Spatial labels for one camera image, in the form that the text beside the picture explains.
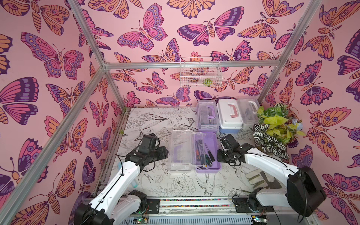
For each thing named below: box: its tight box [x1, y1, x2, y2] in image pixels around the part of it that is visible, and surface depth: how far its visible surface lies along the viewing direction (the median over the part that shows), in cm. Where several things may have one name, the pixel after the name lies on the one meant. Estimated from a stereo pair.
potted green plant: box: [252, 103, 307, 161], surface depth 79 cm
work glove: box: [245, 168, 283, 189], surface depth 83 cm
